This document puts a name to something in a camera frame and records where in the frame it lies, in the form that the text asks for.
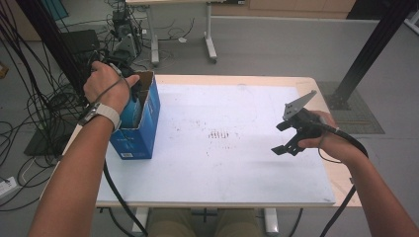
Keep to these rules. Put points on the white-band wristwatch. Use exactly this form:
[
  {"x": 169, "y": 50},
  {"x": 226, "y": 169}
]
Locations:
[{"x": 108, "y": 113}]

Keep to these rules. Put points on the black stand base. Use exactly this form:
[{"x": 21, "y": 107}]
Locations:
[{"x": 36, "y": 144}]

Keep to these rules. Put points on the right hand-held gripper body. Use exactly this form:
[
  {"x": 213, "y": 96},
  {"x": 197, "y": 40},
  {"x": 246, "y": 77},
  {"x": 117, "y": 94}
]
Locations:
[{"x": 306, "y": 123}]

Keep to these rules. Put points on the teal panel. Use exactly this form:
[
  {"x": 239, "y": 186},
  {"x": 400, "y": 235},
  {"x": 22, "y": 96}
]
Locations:
[{"x": 54, "y": 8}]

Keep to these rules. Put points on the white table leg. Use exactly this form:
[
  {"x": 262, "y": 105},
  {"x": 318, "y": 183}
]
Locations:
[
  {"x": 271, "y": 222},
  {"x": 141, "y": 217}
]

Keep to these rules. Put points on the white-legged desk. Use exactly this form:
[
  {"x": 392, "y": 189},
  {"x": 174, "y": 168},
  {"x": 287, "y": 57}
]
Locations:
[{"x": 208, "y": 26}]

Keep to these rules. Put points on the white power strip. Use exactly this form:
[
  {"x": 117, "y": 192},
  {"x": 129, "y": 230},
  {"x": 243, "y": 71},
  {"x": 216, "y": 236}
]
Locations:
[{"x": 6, "y": 187}]

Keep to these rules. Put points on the person's left leg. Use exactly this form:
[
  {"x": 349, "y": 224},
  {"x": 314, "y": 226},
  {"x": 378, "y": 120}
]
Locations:
[{"x": 169, "y": 225}]

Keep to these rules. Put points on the person's right leg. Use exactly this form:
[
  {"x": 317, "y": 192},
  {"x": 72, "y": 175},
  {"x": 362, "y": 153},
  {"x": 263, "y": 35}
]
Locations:
[{"x": 235, "y": 225}]

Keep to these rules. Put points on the black case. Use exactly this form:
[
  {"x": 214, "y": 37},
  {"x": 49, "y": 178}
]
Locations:
[{"x": 80, "y": 41}]

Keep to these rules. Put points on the person's right hand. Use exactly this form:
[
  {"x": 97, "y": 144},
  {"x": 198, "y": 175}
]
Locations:
[{"x": 332, "y": 144}]

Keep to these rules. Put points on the black table crossbar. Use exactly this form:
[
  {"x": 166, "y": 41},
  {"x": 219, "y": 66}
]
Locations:
[{"x": 204, "y": 214}]

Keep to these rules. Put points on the dark floor mat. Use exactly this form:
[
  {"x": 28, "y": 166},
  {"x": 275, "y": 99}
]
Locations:
[{"x": 365, "y": 118}]

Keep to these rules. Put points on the person's leg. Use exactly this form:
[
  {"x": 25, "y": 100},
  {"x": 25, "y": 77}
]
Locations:
[
  {"x": 169, "y": 225},
  {"x": 235, "y": 225}
]

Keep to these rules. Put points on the blue bottle with white cap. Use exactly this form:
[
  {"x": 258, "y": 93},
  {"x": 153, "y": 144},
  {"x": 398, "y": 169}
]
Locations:
[{"x": 131, "y": 113}]

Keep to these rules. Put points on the white table mat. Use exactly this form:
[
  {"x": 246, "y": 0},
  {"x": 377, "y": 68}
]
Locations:
[{"x": 214, "y": 177}]

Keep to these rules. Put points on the person's left hand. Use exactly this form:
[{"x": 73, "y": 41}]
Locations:
[{"x": 105, "y": 85}]

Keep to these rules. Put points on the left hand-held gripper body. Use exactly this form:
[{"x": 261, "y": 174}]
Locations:
[{"x": 126, "y": 49}]

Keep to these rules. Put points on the blue cardboard box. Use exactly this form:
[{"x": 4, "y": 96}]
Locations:
[{"x": 141, "y": 141}]

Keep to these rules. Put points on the wooden cabinet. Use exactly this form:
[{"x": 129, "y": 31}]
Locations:
[{"x": 296, "y": 8}]

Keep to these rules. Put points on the black slanted stand post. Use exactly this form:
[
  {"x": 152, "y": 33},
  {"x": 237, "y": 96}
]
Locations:
[
  {"x": 52, "y": 36},
  {"x": 378, "y": 39}
]

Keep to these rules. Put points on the black electronics unit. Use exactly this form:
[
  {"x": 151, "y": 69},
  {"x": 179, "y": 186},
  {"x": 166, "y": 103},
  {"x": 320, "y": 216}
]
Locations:
[{"x": 120, "y": 19}]

